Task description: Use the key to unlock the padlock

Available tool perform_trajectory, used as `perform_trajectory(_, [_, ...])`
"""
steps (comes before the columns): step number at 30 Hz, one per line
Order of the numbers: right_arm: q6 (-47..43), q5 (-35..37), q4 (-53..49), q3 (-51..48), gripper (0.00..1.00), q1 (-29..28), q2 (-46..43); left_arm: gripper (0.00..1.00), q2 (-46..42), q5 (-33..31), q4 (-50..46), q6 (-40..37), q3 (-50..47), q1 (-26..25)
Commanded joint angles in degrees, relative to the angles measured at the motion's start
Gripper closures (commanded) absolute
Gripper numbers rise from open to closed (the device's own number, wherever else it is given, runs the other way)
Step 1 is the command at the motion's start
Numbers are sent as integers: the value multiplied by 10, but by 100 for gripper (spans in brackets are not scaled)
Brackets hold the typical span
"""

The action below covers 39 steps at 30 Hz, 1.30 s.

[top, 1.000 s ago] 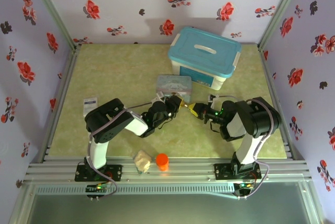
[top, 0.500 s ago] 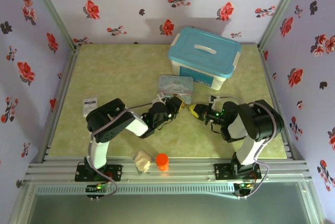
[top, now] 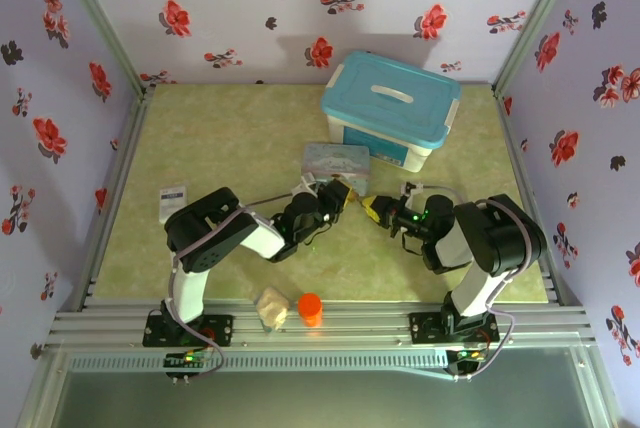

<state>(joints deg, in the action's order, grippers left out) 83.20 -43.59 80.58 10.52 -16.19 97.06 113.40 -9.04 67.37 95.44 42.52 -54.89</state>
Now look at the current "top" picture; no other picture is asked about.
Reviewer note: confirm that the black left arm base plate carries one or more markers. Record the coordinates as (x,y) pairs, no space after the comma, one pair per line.
(220,330)

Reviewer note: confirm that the blue lidded white storage box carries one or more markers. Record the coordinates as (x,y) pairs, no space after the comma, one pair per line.
(390,108)

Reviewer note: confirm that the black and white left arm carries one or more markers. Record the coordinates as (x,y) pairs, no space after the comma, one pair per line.
(210,233)

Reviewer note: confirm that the aluminium frame post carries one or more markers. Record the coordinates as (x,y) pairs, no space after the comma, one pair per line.
(101,23)
(537,20)

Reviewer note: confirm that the orange plastic cup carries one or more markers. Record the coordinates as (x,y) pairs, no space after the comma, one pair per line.
(310,309)

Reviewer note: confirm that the aluminium side rail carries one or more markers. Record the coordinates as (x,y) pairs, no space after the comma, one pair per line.
(532,198)
(111,198)

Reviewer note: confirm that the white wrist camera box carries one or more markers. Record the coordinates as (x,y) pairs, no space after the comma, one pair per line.
(413,189)
(307,184)

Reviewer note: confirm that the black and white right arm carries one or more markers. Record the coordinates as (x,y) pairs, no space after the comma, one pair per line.
(505,238)

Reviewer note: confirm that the grey metal shelf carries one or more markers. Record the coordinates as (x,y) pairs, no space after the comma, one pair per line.
(325,403)

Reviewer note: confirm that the beige crumpled bag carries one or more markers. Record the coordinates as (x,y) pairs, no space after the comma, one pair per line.
(272,309)

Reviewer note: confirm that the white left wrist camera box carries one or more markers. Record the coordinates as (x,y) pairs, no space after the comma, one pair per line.
(307,184)

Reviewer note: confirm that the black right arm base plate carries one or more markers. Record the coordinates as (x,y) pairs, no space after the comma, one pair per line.
(425,329)

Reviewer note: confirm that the wide aluminium base rail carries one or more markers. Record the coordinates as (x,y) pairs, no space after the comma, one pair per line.
(360,334)

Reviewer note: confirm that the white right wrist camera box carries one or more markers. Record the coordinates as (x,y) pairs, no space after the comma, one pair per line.
(413,189)

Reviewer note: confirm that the pale blue cartoon tin box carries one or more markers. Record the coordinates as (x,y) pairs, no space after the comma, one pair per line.
(337,163)

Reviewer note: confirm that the white card with blue print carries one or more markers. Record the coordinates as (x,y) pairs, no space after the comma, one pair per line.
(171,198)

